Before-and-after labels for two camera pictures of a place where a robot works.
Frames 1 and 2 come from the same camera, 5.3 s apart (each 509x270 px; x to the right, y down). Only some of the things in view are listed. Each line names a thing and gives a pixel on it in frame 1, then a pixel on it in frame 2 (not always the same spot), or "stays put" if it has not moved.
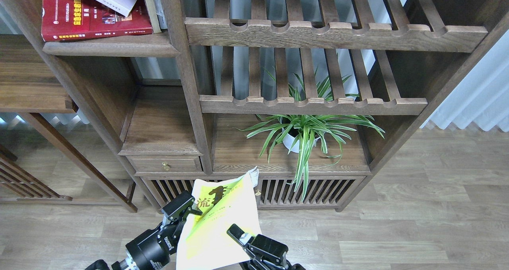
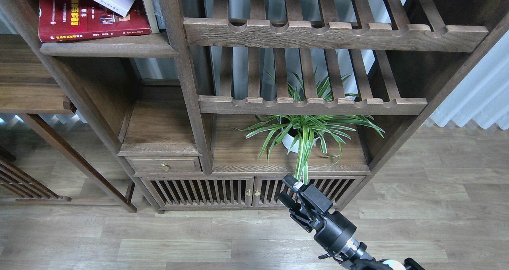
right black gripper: [262, 245] -> [333, 229]
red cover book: [68, 14] stays put
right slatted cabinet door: [322, 192] stays put
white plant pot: [289, 138] stays put
